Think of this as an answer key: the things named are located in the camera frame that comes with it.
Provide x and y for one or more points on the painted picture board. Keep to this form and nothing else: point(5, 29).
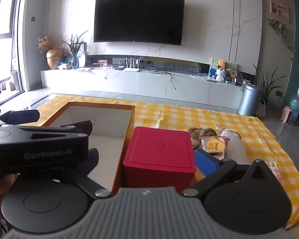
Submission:
point(213, 64)

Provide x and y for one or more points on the framed wall picture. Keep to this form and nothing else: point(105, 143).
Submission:
point(279, 8)

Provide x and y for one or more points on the orange acorn-shaped jar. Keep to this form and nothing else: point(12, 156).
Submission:
point(54, 58)

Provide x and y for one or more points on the hanging green vine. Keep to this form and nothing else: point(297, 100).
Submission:
point(279, 27)

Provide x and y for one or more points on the black wall television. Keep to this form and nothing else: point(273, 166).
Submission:
point(139, 20)

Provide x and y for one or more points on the pink and white knitted piece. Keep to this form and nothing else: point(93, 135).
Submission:
point(274, 170)

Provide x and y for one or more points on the dried flower bunch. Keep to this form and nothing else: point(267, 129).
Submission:
point(43, 42)

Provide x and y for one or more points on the green plant in glass vase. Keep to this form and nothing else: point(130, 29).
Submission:
point(74, 62)

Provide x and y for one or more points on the white marble television cabinet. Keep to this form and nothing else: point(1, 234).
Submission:
point(139, 82)

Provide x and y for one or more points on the dark wall outlet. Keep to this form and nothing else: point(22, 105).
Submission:
point(279, 93)

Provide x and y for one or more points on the red square box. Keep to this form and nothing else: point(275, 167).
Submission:
point(159, 151)

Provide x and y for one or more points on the blue water bottle with pump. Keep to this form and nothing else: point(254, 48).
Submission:
point(295, 107)

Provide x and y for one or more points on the black set-top box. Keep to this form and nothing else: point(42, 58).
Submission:
point(119, 68)

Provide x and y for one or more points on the cardboard box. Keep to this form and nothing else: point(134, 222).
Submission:
point(107, 122)

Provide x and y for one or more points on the brown knitted plush toy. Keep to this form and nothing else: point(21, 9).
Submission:
point(196, 133)

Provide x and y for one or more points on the woven basket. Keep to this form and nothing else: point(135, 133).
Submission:
point(261, 110)

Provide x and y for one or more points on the pink photo card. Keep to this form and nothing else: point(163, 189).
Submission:
point(102, 63)

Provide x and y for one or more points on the white cloth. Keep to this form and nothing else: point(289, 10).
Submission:
point(235, 147)

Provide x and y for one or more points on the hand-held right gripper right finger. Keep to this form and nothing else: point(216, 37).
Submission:
point(208, 163)

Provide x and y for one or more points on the person's left hand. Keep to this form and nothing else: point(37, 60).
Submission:
point(0, 186)

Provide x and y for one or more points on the paper booklet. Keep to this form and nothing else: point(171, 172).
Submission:
point(84, 69)

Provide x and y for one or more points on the silver flat device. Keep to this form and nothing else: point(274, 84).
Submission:
point(211, 79)

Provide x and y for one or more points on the tall potted floor plant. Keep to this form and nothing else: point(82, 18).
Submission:
point(266, 87)

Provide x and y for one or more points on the brown teddy bear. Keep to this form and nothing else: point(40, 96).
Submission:
point(223, 66)

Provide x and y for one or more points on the snack packet with yellow label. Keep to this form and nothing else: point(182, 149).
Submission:
point(211, 145)

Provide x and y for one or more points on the glass balcony door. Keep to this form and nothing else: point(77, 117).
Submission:
point(5, 17)

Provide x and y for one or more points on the small pink heater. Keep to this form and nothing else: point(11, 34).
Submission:
point(287, 115)

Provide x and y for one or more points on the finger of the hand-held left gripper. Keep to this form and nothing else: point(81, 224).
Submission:
point(86, 128)
point(25, 117)

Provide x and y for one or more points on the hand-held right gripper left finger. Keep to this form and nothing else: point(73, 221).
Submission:
point(93, 158)

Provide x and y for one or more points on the round hand fan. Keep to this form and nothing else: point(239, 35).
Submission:
point(233, 72)

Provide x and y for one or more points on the yellow checked tablecloth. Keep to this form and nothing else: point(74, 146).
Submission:
point(189, 114)

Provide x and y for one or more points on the silver round trash can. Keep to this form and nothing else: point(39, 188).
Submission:
point(249, 99)

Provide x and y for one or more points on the white router with antennas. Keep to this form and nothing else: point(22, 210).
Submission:
point(132, 69)

